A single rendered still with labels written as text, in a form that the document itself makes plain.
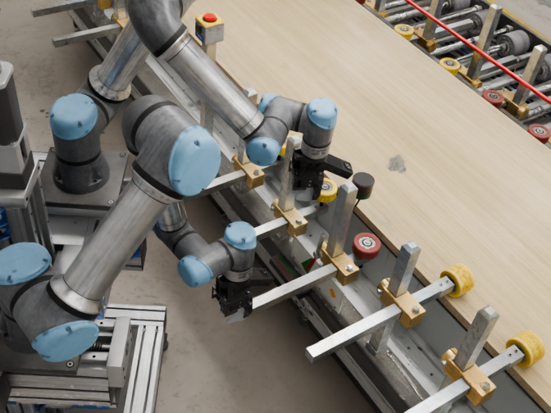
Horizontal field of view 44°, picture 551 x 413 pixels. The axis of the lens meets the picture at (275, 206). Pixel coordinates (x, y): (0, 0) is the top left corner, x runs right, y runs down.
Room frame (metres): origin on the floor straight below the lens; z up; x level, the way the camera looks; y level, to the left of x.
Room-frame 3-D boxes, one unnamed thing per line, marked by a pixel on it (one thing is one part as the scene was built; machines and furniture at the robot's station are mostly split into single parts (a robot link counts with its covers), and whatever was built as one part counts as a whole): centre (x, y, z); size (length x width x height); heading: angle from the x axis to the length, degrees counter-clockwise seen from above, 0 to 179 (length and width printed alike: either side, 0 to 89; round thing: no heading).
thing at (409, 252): (1.15, -0.34, 0.91); 0.04 x 0.04 x 0.48; 38
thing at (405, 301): (1.14, -0.35, 0.95); 0.14 x 0.06 x 0.05; 38
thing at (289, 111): (1.37, 0.02, 1.32); 0.11 x 0.11 x 0.08; 79
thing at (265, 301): (1.25, -0.12, 0.84); 0.43 x 0.03 x 0.04; 128
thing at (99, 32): (2.45, 0.78, 0.81); 0.44 x 0.03 x 0.04; 128
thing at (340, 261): (1.33, -0.20, 0.85); 0.14 x 0.06 x 0.05; 38
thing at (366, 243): (1.37, -0.28, 0.85); 0.08 x 0.08 x 0.11
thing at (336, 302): (1.36, -0.15, 0.75); 0.26 x 0.01 x 0.10; 38
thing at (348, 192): (1.35, -0.19, 0.90); 0.04 x 0.04 x 0.48; 38
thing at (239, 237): (1.09, 0.07, 1.13); 0.09 x 0.08 x 0.11; 135
